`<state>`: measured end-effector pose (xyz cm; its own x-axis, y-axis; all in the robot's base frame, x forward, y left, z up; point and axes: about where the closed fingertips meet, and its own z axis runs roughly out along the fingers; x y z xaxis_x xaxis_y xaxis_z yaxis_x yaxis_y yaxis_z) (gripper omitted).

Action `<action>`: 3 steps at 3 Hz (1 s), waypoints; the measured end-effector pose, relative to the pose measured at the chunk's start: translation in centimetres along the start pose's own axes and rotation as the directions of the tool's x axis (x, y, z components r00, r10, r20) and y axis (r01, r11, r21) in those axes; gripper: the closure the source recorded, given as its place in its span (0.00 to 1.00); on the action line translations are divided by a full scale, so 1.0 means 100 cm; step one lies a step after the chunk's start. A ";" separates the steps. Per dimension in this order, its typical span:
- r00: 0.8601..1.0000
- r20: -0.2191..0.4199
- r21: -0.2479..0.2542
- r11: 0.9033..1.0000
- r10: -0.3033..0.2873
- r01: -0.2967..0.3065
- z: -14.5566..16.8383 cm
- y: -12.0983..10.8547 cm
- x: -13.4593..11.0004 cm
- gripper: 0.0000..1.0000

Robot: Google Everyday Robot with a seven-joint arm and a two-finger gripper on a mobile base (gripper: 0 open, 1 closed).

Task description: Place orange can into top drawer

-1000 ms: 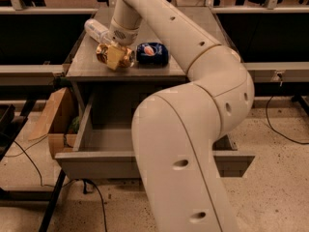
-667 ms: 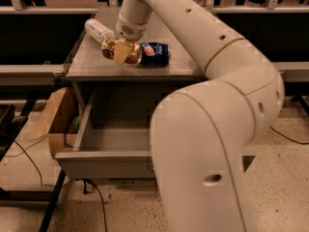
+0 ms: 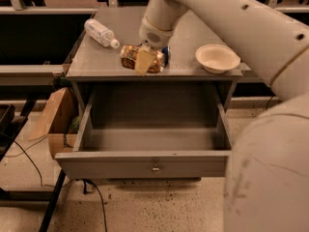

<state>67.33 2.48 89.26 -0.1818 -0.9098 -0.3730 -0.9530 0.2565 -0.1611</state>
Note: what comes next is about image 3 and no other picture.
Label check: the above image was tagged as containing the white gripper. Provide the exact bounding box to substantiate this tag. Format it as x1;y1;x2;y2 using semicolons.
135;16;174;75

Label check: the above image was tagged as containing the orange gold can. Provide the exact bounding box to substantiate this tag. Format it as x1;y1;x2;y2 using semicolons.
120;44;165;73

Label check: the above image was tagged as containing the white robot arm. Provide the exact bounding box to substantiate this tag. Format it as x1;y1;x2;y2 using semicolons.
139;0;309;232

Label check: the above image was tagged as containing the blue pepsi can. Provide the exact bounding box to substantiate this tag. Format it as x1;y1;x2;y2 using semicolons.
161;46;170;66

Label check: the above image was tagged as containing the grey drawer cabinet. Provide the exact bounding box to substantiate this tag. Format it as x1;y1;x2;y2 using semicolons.
65;6;252;121

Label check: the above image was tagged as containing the open grey top drawer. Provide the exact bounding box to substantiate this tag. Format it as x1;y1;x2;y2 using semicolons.
56;87;232;179

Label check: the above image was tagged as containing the clear plastic water bottle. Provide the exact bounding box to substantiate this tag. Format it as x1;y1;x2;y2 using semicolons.
84;18;120;49

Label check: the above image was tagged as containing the white bowl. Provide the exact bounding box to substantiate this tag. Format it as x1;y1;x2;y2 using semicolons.
195;44;240;74

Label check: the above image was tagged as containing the cardboard box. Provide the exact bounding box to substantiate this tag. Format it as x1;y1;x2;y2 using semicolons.
28;87;79;159

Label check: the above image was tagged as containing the black table frame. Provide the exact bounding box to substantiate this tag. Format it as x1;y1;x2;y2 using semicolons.
0;99;67;232

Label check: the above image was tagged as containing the black floor cable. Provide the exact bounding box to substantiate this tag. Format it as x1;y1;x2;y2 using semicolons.
0;130;109;232

